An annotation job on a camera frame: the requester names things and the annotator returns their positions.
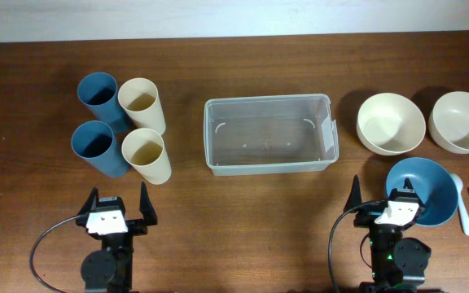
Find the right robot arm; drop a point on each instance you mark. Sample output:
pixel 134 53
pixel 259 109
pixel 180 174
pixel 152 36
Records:
pixel 397 263

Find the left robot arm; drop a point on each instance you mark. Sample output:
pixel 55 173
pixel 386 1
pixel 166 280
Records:
pixel 110 269

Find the cream bowl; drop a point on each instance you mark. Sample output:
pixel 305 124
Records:
pixel 449 122
pixel 390 124

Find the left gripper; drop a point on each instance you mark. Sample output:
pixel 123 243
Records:
pixel 139 226

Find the cream cup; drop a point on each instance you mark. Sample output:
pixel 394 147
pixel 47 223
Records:
pixel 140 99
pixel 144 149

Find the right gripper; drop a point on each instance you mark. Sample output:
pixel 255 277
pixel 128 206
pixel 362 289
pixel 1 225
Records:
pixel 368 215

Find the blue cup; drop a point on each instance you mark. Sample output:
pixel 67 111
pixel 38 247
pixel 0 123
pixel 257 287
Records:
pixel 98 91
pixel 95 142

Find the clear plastic container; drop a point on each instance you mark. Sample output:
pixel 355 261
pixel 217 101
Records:
pixel 270 134

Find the blue bowl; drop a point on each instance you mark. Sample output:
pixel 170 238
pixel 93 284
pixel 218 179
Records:
pixel 432 184

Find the white plastic spoon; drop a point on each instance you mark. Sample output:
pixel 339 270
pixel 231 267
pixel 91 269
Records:
pixel 463 215

